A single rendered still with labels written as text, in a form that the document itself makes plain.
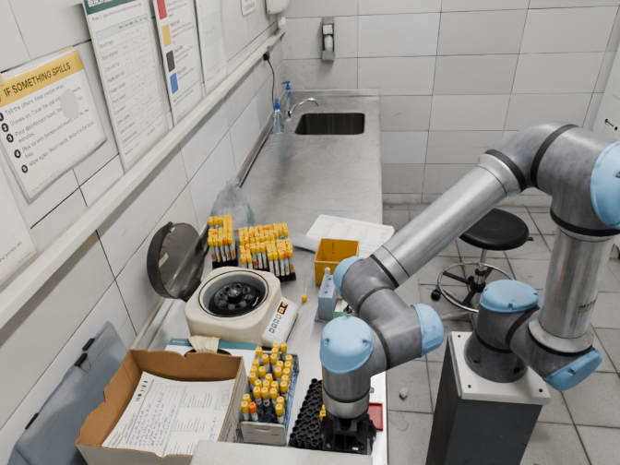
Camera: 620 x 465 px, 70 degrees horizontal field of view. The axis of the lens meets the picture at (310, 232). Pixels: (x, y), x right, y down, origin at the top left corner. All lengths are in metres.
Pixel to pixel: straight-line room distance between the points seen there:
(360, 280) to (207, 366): 0.51
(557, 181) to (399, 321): 0.33
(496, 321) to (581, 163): 0.45
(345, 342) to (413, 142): 2.88
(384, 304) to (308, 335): 0.61
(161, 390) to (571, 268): 0.91
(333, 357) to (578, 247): 0.45
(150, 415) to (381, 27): 2.69
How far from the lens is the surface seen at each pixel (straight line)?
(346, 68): 3.25
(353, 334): 0.63
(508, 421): 1.30
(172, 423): 1.11
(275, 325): 1.26
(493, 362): 1.17
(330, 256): 1.52
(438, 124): 3.39
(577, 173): 0.77
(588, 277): 0.89
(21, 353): 0.99
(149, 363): 1.18
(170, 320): 1.43
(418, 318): 0.69
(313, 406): 1.12
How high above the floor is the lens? 1.81
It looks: 34 degrees down
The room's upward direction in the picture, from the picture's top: 3 degrees counter-clockwise
